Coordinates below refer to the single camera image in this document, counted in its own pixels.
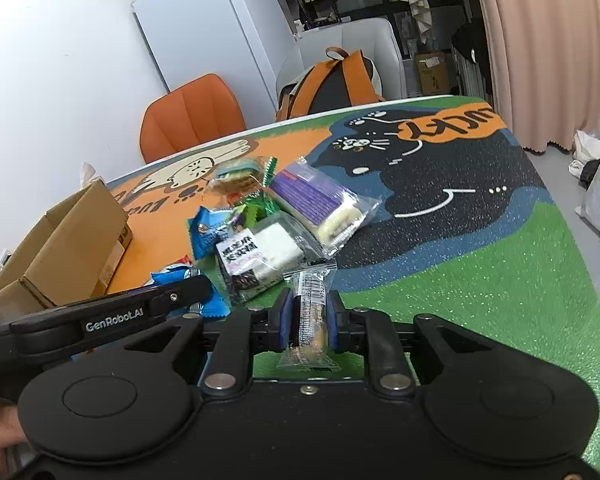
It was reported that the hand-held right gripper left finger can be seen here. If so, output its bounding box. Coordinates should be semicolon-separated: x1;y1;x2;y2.
75;292;302;393

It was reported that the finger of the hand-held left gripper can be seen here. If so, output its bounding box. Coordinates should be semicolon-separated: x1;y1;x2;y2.
7;275;214;357

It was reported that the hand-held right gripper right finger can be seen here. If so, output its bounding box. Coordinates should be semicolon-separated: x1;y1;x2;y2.
325;292;523;396

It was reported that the clear biscuit snack packet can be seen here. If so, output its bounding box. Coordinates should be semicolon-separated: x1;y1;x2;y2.
277;266;342;373

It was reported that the blue snack packet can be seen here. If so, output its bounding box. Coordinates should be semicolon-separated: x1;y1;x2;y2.
187;206;246;261
152;260;231;319

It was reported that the cardboard box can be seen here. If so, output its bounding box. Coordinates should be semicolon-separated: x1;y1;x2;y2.
0;179;133;318

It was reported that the green snack packet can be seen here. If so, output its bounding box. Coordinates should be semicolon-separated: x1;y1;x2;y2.
229;187;273;226

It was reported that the black label white cake packet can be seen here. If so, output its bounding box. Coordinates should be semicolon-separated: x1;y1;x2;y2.
215;210;326;306

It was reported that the purple label cake packet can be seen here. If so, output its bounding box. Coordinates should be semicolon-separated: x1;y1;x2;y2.
269;157;383;261

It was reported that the green-edged cookie packet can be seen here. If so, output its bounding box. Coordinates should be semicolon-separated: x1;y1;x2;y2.
203;156;280;198

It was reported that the printed cat mat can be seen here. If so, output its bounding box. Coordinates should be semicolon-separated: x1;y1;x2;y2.
105;96;600;480

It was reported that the orange chair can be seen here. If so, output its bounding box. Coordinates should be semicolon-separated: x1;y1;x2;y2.
140;73;247;165

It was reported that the orange and black backpack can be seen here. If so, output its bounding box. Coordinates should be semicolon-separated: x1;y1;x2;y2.
276;46;385;122

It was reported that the small brown carton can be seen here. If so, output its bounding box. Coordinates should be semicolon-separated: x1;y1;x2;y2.
414;51;453;96

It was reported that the white chair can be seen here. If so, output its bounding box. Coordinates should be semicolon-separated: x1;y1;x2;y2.
276;17;407;111

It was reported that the white fridge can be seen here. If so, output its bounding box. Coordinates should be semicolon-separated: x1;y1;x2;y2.
131;0;308;131

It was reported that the black bag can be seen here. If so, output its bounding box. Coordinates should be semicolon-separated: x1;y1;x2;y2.
450;20;492;102

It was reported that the white cloth bag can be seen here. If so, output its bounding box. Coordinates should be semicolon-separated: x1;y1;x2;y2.
569;129;600;177

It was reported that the shelf rack with jars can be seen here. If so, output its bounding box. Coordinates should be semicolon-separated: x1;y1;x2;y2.
300;0;342;31

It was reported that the pink curtain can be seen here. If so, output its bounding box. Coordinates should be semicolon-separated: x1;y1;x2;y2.
469;0;600;153

